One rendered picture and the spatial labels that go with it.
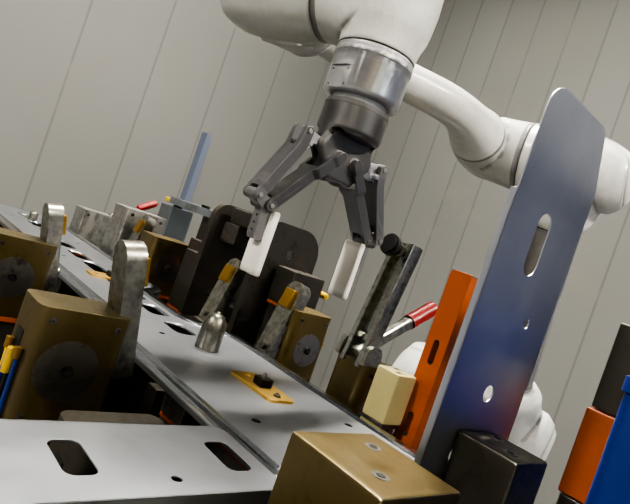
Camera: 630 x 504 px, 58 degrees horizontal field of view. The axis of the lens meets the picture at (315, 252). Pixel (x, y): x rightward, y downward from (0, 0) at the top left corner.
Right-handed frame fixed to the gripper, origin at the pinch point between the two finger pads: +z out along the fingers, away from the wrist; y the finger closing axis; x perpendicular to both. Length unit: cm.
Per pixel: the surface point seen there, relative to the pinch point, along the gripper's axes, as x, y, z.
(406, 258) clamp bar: 1.6, -14.9, -6.1
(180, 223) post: -92, -34, 3
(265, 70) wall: -257, -145, -93
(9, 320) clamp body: -37.6, 16.5, 20.9
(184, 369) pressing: -3.2, 8.4, 13.4
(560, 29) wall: -134, -242, -162
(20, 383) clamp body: -2.7, 24.5, 16.2
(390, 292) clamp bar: 1.6, -14.2, -1.3
